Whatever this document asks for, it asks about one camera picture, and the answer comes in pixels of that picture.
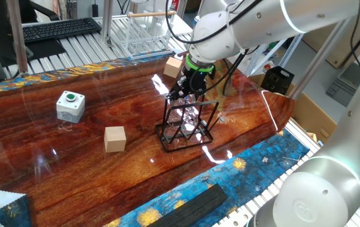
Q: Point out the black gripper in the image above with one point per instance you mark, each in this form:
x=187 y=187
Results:
x=193 y=80

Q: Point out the clear glass cup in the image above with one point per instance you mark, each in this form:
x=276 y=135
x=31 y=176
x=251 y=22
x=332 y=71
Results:
x=184 y=112

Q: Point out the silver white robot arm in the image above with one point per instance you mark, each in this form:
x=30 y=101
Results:
x=324 y=189

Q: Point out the light wooden cube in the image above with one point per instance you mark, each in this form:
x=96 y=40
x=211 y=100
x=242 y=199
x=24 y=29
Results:
x=115 y=138
x=172 y=67

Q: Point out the grey metal shelf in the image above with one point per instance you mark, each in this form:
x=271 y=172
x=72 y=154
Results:
x=254 y=61

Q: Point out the wooden dowel rod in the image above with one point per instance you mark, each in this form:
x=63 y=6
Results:
x=145 y=14

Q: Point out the small black plastic crate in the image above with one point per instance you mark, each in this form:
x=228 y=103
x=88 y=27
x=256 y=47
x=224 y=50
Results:
x=277 y=80

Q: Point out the blue starry painted tablecloth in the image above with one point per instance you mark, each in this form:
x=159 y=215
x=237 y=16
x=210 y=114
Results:
x=246 y=176

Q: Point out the black foam block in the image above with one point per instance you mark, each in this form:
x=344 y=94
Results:
x=192 y=206

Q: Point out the green push button box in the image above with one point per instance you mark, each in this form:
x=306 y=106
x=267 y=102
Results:
x=70 y=108

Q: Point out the black power adapter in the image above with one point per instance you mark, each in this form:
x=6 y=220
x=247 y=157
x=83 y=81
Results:
x=95 y=10

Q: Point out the brown cardboard box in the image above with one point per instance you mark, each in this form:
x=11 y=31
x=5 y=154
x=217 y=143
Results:
x=309 y=116

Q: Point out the glossy wood-grain mat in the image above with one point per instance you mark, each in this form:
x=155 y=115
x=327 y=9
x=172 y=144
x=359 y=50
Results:
x=72 y=176

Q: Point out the black computer keyboard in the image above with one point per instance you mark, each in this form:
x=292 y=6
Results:
x=60 y=29

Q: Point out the black mouse pad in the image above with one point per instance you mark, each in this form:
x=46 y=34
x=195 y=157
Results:
x=45 y=50

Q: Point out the brown wooden board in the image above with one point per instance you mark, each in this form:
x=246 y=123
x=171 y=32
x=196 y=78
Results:
x=323 y=34

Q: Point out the grey plastic floor crate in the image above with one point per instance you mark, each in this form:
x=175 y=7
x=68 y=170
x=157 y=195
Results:
x=337 y=89

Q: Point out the black office chair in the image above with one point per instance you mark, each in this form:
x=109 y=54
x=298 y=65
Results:
x=45 y=11

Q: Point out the aluminium frame post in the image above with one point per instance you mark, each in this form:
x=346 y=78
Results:
x=18 y=38
x=107 y=22

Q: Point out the aluminium frame strut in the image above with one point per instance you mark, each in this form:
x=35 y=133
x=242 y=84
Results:
x=320 y=60

